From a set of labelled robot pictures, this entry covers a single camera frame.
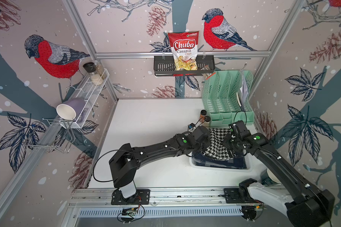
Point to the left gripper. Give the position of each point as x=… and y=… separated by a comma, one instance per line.
x=207, y=141

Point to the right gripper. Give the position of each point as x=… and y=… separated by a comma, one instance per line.
x=225, y=141

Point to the navy plaid scarf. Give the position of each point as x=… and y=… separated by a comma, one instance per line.
x=199, y=160

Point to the houndstooth scarf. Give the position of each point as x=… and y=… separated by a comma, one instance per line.
x=217, y=150

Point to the white plastic basket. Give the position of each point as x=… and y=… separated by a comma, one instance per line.
x=248, y=162

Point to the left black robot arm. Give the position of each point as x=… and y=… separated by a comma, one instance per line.
x=127, y=160

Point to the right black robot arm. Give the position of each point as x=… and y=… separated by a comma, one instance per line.
x=305, y=205

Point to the tan spice bottle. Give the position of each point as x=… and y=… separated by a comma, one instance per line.
x=207, y=121

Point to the brown spice bottle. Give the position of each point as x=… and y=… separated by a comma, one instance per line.
x=203, y=114

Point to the dark green mug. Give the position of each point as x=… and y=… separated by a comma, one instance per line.
x=269, y=179

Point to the mint green file organizer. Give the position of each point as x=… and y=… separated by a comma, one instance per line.
x=223, y=100

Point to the papers in organizer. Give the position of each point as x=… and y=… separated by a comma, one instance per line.
x=242, y=93

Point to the red Chuba chips bag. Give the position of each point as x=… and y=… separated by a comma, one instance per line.
x=184, y=47

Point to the glass spice jar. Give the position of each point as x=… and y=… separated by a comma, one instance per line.
x=100, y=69

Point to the black lid spice jar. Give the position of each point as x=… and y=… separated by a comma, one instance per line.
x=95, y=78

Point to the lavender cup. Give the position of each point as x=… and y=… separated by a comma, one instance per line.
x=72, y=109

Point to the black wall-mounted basket shelf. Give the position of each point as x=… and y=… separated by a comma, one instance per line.
x=165, y=66

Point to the small circuit board with wires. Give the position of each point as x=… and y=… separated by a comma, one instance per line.
x=129, y=215

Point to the white wire wall shelf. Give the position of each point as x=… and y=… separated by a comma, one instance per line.
x=90, y=93

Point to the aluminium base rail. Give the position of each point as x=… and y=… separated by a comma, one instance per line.
x=165, y=203

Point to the wire cup holder rack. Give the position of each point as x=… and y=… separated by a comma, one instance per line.
x=50, y=135

